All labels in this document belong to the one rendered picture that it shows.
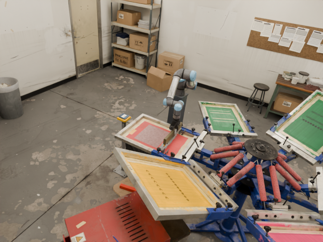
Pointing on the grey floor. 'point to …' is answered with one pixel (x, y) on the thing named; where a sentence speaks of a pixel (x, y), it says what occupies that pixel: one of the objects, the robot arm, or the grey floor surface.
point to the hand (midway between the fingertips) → (173, 133)
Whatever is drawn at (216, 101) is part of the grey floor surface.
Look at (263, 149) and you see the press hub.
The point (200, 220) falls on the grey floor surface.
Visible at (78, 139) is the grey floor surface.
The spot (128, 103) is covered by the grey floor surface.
